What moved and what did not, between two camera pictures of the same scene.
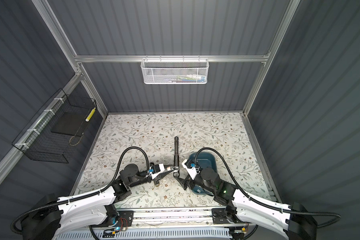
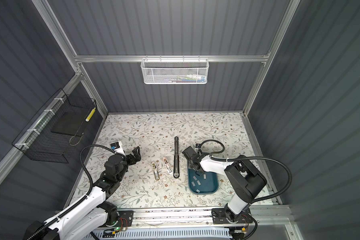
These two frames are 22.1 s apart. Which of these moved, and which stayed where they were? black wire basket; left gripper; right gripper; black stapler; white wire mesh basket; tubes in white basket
Moved: left gripper; right gripper
Stayed: tubes in white basket; black wire basket; black stapler; white wire mesh basket
